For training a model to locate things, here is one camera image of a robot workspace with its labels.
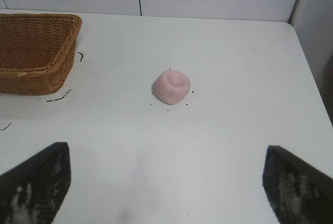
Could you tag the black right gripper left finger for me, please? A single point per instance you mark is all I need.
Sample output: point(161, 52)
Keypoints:
point(33, 187)

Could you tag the pink peach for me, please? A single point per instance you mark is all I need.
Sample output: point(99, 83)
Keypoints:
point(171, 87)

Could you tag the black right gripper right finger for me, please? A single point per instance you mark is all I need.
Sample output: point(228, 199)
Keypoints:
point(299, 190)

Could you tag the brown wicker basket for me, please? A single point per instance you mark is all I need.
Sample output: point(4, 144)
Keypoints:
point(31, 52)

